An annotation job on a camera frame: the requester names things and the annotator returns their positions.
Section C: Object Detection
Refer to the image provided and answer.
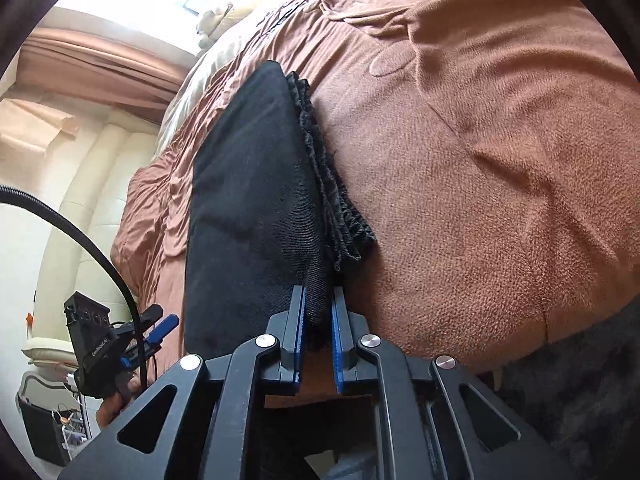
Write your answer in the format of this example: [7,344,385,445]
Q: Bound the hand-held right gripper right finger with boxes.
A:
[331,286,581,480]

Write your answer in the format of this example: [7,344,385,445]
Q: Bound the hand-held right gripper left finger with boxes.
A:
[57,285,307,480]

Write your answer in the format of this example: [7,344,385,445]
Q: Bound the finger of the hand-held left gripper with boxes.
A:
[127,307,165,341]
[145,312,181,348]

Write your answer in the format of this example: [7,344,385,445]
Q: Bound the black pants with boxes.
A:
[182,60,378,356]

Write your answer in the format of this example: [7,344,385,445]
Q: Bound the person's left hand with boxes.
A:
[95,375,143,431]

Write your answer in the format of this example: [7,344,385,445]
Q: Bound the cream cushion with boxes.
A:
[21,335,81,368]

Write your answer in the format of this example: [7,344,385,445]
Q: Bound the black storage bin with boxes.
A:
[17,375,68,466]

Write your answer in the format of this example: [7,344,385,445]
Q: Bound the cream padded headboard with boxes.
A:
[0,95,166,361]

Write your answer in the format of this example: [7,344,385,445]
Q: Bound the brown blanket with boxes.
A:
[110,0,640,396]

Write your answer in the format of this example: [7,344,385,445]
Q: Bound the dark grey fluffy rug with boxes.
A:
[480,300,640,480]

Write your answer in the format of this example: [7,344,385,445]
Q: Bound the pink curtain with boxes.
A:
[12,25,198,121]

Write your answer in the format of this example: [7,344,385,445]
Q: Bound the white plush toy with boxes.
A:
[195,2,236,51]

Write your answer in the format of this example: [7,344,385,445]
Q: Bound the black braided cable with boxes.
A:
[0,185,151,391]

